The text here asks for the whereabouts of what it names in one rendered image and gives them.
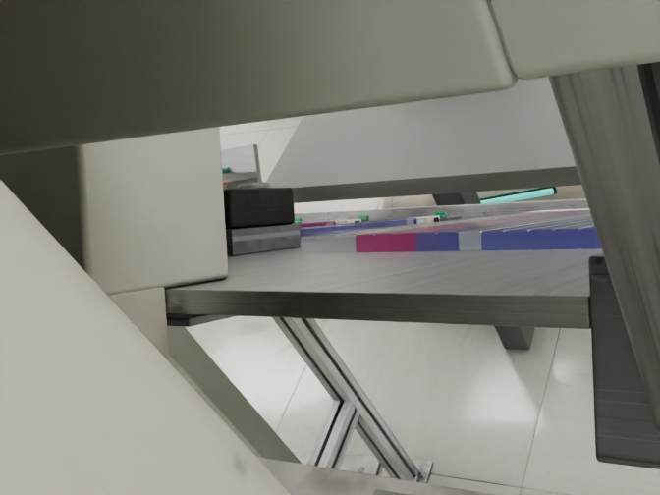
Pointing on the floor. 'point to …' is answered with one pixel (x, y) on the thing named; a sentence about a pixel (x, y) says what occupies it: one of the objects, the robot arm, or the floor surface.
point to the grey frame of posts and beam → (625, 159)
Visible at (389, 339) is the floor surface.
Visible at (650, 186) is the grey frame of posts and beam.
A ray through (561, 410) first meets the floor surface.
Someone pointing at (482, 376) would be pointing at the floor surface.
